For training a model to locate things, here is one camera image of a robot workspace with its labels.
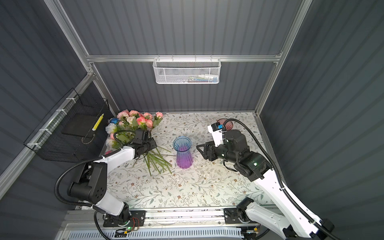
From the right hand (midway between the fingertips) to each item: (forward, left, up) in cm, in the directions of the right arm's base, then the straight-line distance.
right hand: (202, 147), depth 65 cm
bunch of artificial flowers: (+27, +54, -21) cm, 64 cm away
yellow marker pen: (+16, +55, -1) cm, 57 cm away
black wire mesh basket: (+10, +64, 0) cm, 64 cm away
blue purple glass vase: (+8, +11, -26) cm, 29 cm away
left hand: (+17, +31, -23) cm, 42 cm away
